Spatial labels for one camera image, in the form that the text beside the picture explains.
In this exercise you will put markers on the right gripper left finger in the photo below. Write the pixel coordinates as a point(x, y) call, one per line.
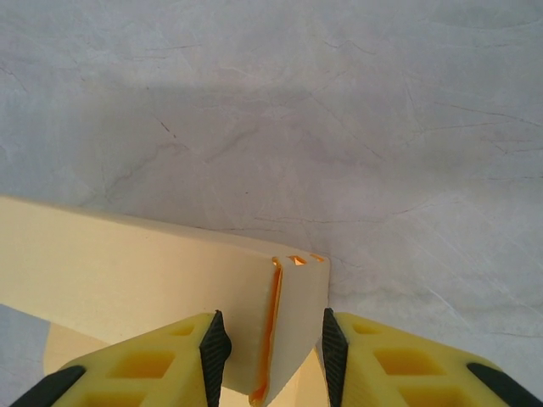
point(161, 364)

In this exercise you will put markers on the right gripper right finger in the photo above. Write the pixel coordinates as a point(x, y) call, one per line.
point(403, 364)

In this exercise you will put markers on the yellow cardboard paper box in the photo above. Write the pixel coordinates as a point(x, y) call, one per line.
point(127, 275)

